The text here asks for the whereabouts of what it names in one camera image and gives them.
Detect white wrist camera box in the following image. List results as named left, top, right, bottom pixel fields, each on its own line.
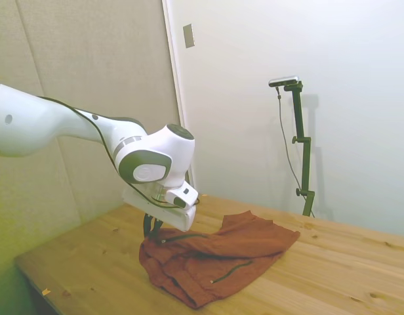
left=164, top=184, right=200, bottom=210

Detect rust orange shorts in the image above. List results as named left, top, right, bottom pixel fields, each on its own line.
left=138, top=211, right=302, bottom=310

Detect silver exterior camera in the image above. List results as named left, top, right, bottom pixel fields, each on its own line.
left=268, top=75, right=301, bottom=88

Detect white door frame trim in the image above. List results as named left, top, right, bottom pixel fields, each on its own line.
left=161, top=0, right=195, bottom=192

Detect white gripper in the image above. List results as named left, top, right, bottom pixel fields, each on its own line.
left=121, top=188, right=197, bottom=238

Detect grey wall plate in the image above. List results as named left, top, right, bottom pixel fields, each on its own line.
left=182, top=23, right=195, bottom=49

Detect dark green camera stand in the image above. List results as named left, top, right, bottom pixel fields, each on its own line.
left=283, top=81, right=316, bottom=217

